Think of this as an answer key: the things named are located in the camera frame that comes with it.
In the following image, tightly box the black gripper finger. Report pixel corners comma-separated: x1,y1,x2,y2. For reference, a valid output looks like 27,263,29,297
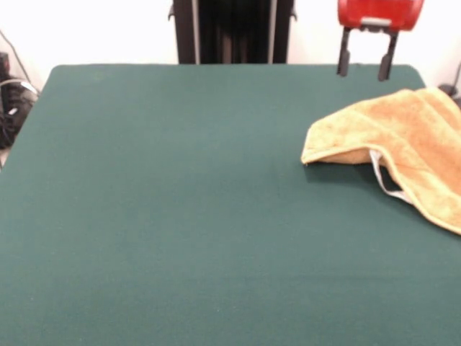
377,30,399,82
336,26,352,78

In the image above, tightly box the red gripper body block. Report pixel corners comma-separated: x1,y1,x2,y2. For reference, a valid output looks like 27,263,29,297
337,0,426,33

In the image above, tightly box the orange terry towel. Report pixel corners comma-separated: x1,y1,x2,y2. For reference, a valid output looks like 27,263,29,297
300,87,461,237

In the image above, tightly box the black upright stand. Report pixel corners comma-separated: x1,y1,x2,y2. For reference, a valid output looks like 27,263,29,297
166,0,299,66

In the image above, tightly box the dark green table cloth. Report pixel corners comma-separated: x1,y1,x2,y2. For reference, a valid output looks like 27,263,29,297
0,63,461,346

